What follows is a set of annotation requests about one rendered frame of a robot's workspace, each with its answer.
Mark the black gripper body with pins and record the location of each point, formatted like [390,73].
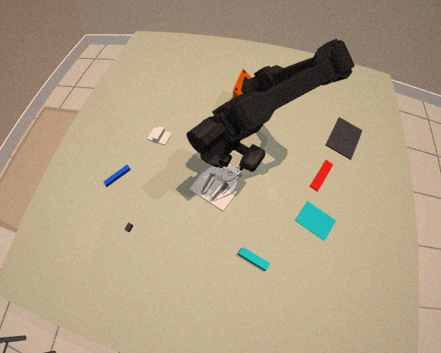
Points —
[252,156]

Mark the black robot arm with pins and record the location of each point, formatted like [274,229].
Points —
[269,89]

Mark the teal rectangular plate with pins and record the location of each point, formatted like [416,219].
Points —
[315,220]

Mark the teal flat bar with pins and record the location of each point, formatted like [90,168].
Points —
[254,258]

